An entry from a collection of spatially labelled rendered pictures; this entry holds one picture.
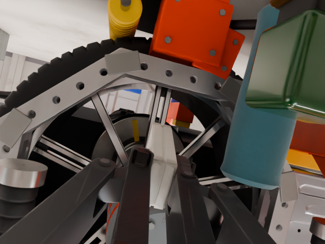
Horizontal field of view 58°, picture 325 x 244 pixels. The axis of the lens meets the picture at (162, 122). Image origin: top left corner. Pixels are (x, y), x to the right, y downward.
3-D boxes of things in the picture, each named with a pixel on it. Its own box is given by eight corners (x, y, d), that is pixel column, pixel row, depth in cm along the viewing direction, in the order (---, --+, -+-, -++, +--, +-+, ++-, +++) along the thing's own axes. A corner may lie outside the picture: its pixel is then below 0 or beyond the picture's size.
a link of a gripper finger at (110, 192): (141, 212, 15) (82, 200, 15) (144, 168, 20) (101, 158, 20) (148, 187, 15) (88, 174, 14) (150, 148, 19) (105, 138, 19)
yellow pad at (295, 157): (265, 142, 108) (262, 155, 108) (287, 147, 94) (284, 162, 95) (298, 150, 111) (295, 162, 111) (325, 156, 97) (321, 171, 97)
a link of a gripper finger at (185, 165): (175, 192, 15) (232, 204, 15) (170, 152, 19) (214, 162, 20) (168, 217, 15) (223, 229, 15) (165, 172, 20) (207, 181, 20)
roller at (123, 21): (112, 26, 75) (107, 48, 75) (111, -23, 46) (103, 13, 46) (134, 32, 76) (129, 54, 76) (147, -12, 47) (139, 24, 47)
